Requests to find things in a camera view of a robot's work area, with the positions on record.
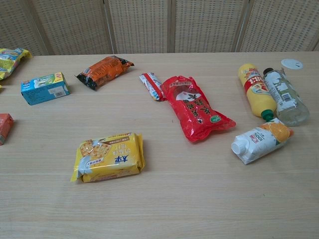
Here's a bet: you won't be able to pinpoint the white orange juice carton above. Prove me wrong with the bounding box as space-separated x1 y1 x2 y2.
231 118 295 166

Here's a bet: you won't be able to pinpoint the yellow cracker packet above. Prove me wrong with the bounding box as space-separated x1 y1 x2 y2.
70 132 146 183

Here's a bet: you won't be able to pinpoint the orange carton box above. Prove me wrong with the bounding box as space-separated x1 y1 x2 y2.
0 113 15 146

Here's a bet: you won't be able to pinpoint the clear plastic bottle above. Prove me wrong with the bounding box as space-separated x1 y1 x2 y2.
262 67 311 126

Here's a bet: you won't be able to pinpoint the orange black snack pack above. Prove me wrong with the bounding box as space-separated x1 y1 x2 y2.
75 56 135 91

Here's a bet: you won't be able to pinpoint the small red white wrapper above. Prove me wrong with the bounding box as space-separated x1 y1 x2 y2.
139 72 167 102

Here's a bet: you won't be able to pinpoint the red rice noodle bag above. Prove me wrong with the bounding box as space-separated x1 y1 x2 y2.
159 76 237 144

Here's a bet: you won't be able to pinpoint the yellow green snack bag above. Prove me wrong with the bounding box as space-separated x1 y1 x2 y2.
0 47 33 82

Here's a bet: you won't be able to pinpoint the yellow drink bottle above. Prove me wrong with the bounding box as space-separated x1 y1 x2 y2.
238 63 278 122

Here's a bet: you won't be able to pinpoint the white table cable grommet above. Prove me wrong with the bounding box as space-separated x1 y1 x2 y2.
281 58 305 69

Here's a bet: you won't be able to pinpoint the beige folding screen panels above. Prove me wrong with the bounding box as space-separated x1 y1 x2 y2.
0 0 319 56

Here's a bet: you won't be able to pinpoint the blue green cardboard box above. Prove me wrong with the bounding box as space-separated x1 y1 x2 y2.
20 72 71 106

